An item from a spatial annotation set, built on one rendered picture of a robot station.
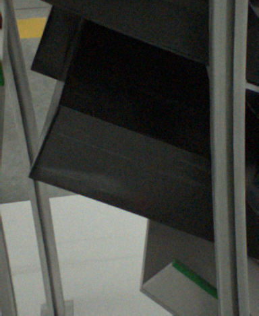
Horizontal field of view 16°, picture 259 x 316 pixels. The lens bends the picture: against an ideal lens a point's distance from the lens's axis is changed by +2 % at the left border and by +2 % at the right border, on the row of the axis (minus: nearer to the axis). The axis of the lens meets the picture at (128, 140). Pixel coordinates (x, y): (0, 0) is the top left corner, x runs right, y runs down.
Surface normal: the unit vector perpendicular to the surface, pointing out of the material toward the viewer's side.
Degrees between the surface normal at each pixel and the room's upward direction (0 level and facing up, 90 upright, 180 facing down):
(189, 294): 90
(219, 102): 90
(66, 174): 90
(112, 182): 90
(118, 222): 0
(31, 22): 0
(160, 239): 45
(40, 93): 0
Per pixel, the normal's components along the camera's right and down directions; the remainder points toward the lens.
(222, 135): 0.07, 0.60
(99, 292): -0.07, -0.80
